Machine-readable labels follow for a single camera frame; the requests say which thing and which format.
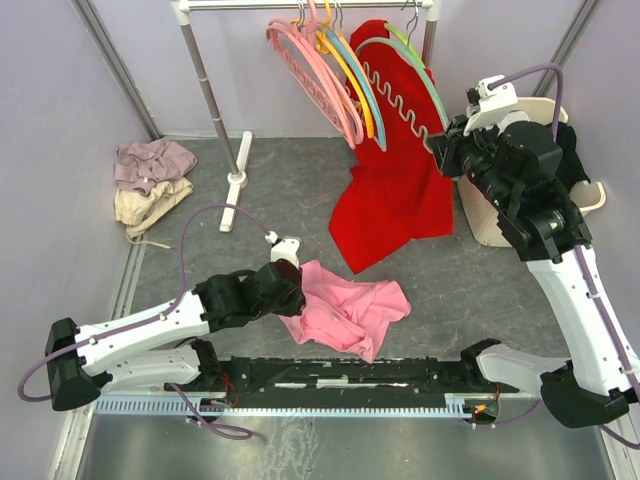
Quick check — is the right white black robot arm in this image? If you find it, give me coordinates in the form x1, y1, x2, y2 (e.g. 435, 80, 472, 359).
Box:
427, 116, 639, 428

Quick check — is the red t shirt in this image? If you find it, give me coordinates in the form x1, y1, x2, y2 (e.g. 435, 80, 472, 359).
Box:
329, 19, 454, 274

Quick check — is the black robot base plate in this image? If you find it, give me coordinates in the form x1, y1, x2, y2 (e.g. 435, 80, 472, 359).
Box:
181, 357, 516, 407

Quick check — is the light blue cable duct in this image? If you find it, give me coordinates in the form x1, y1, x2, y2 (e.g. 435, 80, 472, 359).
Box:
94, 395, 471, 420

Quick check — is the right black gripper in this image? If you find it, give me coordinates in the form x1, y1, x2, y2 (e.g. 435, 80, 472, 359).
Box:
427, 111, 517, 212

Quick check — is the light blue hanger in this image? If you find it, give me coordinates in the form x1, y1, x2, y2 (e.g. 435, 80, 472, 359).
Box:
317, 21, 387, 151

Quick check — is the pink t shirt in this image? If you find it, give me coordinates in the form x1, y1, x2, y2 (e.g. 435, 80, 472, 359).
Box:
281, 260, 411, 364

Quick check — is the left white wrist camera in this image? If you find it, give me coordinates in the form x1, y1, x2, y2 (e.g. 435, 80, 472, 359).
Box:
265, 230, 302, 268

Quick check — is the yellow hanger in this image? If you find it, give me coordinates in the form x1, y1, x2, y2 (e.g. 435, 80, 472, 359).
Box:
316, 1, 376, 139

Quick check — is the cream laundry basket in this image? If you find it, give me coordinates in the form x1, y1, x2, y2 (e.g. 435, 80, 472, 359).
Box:
457, 97, 606, 248

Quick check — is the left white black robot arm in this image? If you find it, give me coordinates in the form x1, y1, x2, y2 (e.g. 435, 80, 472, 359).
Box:
45, 259, 305, 411

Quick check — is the white metal clothes rack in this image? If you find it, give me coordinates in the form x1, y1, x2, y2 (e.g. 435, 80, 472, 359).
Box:
170, 1, 442, 233

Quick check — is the teal wavy hanger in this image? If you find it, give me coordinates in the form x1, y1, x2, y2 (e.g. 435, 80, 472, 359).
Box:
355, 37, 449, 153

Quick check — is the black garment in basket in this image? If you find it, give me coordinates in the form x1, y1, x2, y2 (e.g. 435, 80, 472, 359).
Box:
556, 122, 590, 190

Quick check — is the mauve crumpled garment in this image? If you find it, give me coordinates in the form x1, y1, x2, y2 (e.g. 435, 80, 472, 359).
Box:
114, 138, 198, 196

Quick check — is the lime green hanger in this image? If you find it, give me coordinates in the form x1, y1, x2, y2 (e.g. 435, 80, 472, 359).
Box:
384, 1, 435, 87

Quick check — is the pink hanger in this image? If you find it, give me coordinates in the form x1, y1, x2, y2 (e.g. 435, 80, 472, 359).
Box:
265, 0, 359, 148
274, 0, 366, 143

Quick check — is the beige crumpled garment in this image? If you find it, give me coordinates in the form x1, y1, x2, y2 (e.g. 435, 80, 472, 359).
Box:
114, 178, 194, 250

